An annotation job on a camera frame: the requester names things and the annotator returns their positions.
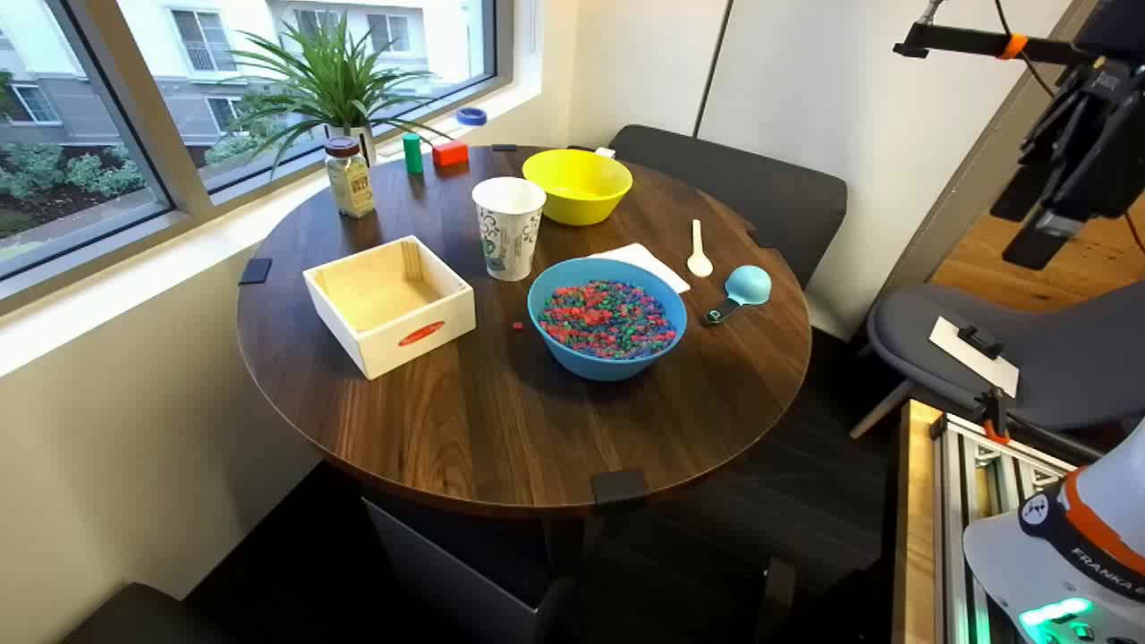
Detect blue lid on windowsill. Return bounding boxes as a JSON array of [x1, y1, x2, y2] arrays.
[[458, 107, 491, 125]]

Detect patterned paper cup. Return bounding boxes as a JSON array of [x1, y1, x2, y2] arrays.
[[473, 176, 546, 281]]

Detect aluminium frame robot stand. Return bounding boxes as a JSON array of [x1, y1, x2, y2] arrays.
[[892, 402, 1068, 644]]

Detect dark grey chair behind table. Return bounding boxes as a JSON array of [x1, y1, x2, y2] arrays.
[[612, 125, 848, 281]]

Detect blue bowl of colourful beads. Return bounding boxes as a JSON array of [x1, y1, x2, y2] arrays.
[[526, 259, 687, 384]]

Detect black camera tripod rig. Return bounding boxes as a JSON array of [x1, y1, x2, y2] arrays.
[[897, 0, 1145, 267]]

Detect yellow bowl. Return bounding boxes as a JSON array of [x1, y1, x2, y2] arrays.
[[523, 150, 633, 226]]

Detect grey chair on right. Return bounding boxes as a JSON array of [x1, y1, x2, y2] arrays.
[[850, 281, 1145, 437]]

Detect white wooden box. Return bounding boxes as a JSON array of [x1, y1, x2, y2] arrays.
[[304, 236, 477, 380]]

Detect red block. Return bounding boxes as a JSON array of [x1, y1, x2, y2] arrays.
[[433, 138, 467, 170]]

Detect round dark wooden table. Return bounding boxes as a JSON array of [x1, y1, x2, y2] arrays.
[[236, 146, 811, 515]]

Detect potted green plant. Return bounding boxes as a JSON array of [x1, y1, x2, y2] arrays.
[[231, 16, 426, 219]]

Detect small white spoon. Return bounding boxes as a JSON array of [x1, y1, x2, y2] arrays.
[[687, 219, 715, 278]]

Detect white paper napkin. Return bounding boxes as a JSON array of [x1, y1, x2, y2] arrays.
[[589, 244, 690, 292]]

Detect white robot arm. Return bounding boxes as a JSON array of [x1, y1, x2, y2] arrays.
[[964, 421, 1145, 644]]

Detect white paper on chair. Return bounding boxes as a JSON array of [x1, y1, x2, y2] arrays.
[[929, 318, 1021, 398]]

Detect green block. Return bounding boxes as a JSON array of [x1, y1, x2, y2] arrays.
[[399, 132, 426, 176]]

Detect blue ladle scoop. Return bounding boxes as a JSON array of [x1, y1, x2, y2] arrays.
[[701, 263, 774, 324]]

